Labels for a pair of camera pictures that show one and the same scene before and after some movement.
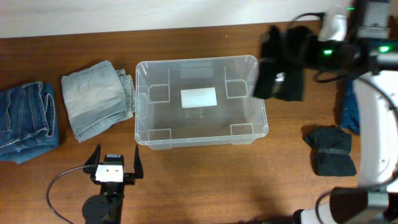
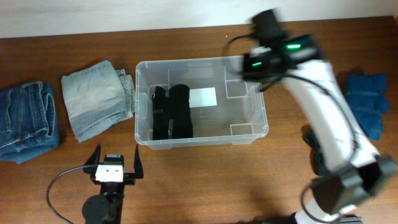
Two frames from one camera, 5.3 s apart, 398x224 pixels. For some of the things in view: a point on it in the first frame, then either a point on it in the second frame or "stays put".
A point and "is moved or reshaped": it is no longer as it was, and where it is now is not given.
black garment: [285, 56] is moved or reshaped
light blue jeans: [97, 98] stays put
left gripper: [130, 178] stays put
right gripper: [312, 45] to [250, 73]
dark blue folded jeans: [28, 122] stays put
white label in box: [198, 98] stays put
